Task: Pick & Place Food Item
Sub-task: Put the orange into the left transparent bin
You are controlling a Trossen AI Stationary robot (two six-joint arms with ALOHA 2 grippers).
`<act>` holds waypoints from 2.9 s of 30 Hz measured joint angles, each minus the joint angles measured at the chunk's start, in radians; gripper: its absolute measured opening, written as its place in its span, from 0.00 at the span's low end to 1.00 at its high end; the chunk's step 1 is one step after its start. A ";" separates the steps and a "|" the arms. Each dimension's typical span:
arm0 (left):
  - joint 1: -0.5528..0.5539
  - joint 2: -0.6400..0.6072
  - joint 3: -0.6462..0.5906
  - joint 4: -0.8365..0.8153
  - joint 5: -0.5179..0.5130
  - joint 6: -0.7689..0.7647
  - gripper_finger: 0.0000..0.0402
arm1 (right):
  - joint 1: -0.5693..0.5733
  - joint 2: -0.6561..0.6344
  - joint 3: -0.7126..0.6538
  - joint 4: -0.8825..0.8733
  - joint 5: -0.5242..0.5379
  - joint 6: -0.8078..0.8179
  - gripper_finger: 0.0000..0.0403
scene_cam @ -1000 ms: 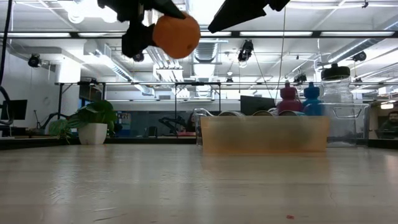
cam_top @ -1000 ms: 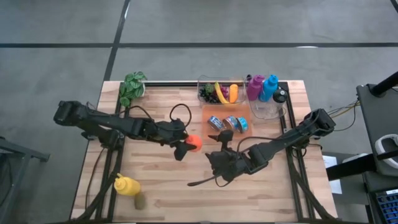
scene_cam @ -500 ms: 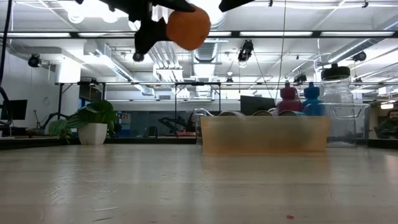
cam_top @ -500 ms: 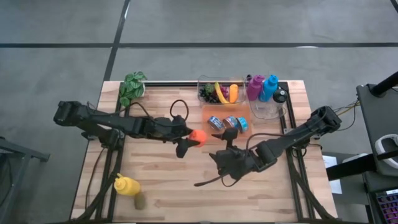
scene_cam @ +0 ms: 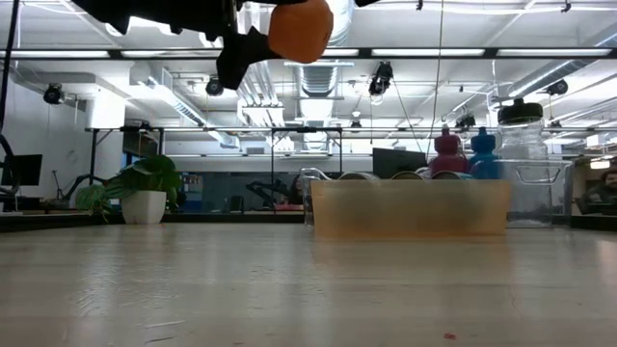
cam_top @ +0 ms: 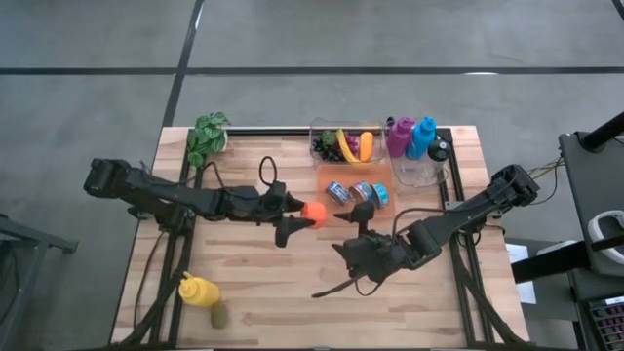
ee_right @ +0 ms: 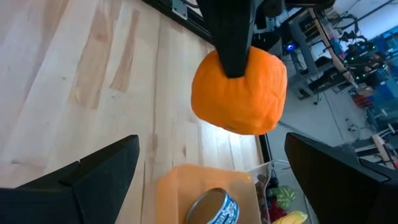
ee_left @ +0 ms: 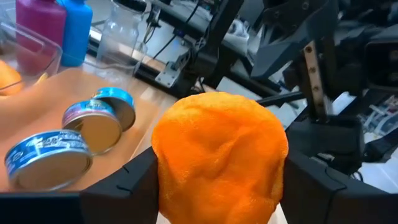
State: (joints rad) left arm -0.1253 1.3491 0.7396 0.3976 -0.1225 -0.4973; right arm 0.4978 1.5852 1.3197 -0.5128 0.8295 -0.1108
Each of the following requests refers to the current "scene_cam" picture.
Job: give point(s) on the orange round toy fruit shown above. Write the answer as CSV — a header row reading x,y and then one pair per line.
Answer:
x,y
301,31

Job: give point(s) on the person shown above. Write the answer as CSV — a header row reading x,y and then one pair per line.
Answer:
x,y
296,190
600,197

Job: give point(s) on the blue squeeze bottle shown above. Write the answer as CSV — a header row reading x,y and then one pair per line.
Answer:
x,y
483,149

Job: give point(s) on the black aluminium rig frame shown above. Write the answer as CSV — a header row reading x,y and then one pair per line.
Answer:
x,y
434,53

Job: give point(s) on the silver ventilation duct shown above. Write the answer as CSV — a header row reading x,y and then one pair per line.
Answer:
x,y
320,79

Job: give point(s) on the magenta squeeze bottle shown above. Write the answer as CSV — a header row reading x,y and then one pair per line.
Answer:
x,y
447,154

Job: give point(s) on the black background robot arm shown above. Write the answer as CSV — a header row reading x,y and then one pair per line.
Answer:
x,y
265,190

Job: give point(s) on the black ceiling spotlight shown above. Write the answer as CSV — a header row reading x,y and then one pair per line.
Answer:
x,y
557,87
214,87
53,93
381,77

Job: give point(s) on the green potted plant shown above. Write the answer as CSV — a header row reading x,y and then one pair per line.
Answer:
x,y
144,188

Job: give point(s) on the clear plastic bin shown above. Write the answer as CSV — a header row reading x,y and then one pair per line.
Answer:
x,y
540,193
305,197

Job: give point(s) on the clear bottle with black lid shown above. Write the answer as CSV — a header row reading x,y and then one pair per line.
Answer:
x,y
523,135

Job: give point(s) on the black computer monitor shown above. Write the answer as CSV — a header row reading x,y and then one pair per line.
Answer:
x,y
26,169
397,164

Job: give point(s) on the black metal background frame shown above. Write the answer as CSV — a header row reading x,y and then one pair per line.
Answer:
x,y
308,129

